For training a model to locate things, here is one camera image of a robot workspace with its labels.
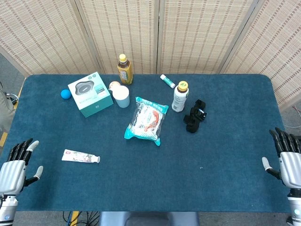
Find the light blue plastic cup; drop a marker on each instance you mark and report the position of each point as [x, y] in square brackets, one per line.
[121, 97]

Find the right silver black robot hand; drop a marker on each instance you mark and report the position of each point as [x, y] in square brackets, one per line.
[290, 167]

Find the small blue ball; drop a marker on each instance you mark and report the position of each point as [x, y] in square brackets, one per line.
[65, 93]

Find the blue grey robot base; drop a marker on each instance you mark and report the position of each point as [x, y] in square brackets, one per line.
[150, 219]

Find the tea bottle yellow label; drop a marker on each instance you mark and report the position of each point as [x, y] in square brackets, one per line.
[124, 73]

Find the white green glue stick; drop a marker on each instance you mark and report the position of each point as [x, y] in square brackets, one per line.
[167, 81]

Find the woven folding screen panel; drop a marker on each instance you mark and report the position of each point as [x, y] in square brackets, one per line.
[42, 35]
[275, 47]
[200, 35]
[120, 30]

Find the white toothpaste tube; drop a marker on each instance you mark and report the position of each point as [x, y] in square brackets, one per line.
[77, 156]

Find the clear teal snack bag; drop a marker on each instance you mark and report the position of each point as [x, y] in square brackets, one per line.
[147, 118]

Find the grey chair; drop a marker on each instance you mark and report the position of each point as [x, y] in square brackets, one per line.
[5, 106]

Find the white bottle yellow cap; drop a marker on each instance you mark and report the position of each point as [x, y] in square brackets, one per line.
[179, 97]

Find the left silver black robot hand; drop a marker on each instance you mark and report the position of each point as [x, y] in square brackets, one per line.
[11, 174]

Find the small peach round object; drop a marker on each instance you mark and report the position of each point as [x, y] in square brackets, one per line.
[114, 84]

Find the blue table mat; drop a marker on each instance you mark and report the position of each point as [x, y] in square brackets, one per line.
[164, 179]

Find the teal white product box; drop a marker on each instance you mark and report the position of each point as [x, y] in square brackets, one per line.
[90, 94]

